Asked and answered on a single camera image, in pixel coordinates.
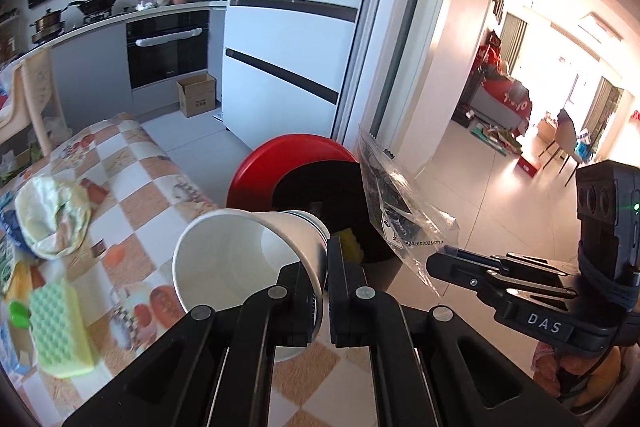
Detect red sofa cover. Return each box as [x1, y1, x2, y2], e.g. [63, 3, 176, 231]
[469, 31, 534, 134]

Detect beige plastic chair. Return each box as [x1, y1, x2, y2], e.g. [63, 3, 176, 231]
[0, 46, 67, 158]

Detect white refrigerator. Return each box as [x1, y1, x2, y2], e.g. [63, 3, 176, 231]
[220, 0, 392, 154]

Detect black built-in oven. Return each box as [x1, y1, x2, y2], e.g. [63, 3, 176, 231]
[124, 9, 211, 91]

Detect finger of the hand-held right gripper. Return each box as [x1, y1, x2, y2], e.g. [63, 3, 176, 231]
[487, 269, 579, 309]
[426, 245, 582, 291]

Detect yellow sponge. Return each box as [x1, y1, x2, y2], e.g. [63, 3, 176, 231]
[333, 229, 364, 263]

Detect green sponge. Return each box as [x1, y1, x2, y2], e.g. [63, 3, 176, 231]
[28, 279, 99, 379]

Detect cardboard box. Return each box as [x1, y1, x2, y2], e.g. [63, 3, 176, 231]
[175, 73, 219, 118]

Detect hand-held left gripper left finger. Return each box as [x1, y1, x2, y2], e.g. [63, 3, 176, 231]
[62, 259, 327, 427]

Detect black trash bin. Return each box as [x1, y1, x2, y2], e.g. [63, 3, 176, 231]
[270, 161, 402, 264]

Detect grey dining chair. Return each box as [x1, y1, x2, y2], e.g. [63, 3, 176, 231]
[539, 108, 592, 188]

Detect striped white paper cup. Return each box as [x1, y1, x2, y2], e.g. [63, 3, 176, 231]
[172, 209, 331, 363]

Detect steel cooking pot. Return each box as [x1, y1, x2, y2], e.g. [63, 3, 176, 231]
[29, 8, 69, 44]

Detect person's right forearm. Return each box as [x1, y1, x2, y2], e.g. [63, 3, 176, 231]
[531, 341, 624, 414]

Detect light green plastic bag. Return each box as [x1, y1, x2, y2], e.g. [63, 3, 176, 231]
[14, 176, 93, 261]

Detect clear packet black contents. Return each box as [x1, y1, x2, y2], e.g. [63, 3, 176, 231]
[357, 123, 459, 299]

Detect blue plastic bag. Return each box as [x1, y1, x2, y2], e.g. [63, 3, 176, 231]
[0, 191, 26, 254]

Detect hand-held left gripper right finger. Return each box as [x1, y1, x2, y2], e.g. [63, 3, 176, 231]
[326, 238, 584, 427]

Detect black wok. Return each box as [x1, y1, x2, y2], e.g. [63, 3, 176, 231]
[69, 0, 122, 16]

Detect red plastic stool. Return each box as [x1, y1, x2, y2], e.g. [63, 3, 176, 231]
[227, 134, 362, 214]

